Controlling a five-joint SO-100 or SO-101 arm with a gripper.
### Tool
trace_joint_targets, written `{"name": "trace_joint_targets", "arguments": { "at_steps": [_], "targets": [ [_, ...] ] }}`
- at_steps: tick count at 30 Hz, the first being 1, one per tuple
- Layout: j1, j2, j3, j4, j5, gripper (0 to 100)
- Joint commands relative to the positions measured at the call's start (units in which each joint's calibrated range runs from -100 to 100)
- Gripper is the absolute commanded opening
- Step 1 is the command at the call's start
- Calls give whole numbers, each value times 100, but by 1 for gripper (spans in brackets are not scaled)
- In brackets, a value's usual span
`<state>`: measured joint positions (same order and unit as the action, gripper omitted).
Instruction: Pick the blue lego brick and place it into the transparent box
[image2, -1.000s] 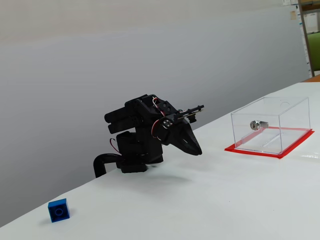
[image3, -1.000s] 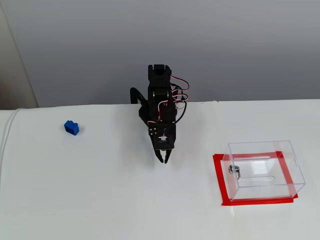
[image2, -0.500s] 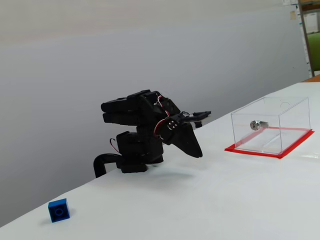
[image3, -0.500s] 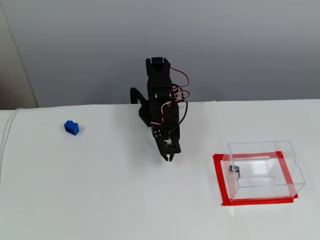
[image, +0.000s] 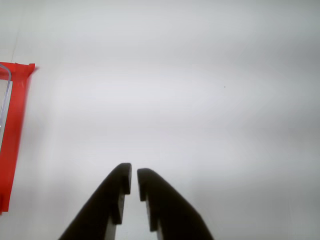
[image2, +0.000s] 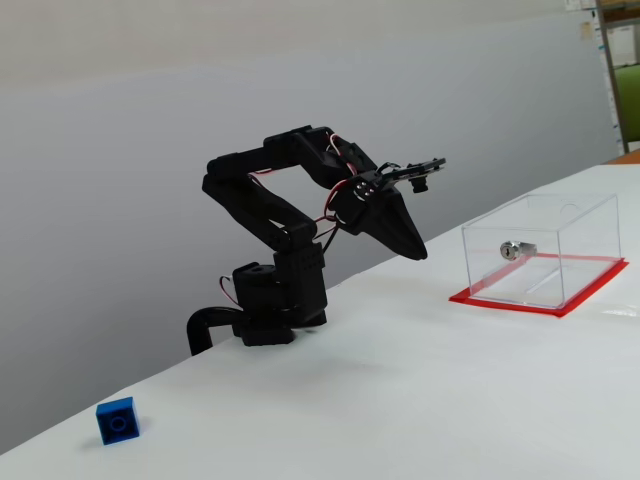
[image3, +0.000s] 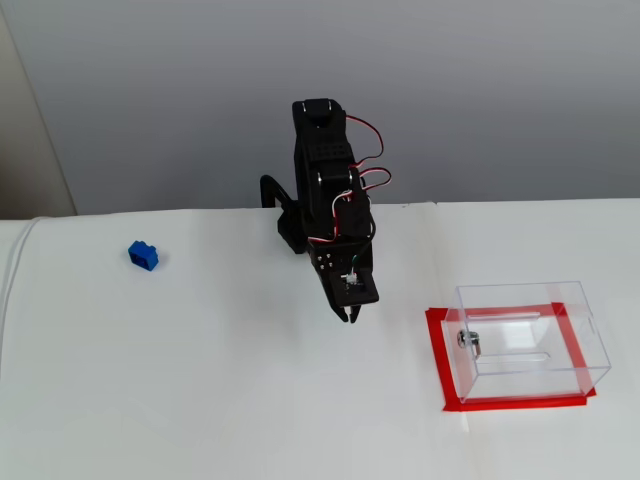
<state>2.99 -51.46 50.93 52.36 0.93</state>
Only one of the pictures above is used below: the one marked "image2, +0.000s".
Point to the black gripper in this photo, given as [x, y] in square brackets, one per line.
[384, 209]

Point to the blue lego brick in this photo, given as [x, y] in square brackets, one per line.
[117, 422]

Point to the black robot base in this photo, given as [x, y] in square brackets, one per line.
[260, 335]

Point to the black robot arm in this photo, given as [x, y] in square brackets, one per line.
[240, 195]

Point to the transparent plastic box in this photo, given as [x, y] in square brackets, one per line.
[575, 210]

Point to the white box on shelf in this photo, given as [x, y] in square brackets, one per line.
[627, 45]

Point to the silver cam lock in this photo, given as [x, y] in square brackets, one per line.
[510, 250]

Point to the black table clamp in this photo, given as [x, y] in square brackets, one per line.
[197, 325]

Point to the grey metal shelf upright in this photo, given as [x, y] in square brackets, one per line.
[622, 135]

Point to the brown wooden table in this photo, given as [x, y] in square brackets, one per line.
[630, 156]

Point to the green panel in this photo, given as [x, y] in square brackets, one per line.
[631, 105]

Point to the small brown paper note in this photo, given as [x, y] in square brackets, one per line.
[586, 31]

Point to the white paper label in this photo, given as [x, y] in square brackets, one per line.
[577, 5]

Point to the black wrist camera board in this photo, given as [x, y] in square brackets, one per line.
[425, 167]

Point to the red tape frame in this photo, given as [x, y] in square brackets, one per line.
[500, 304]

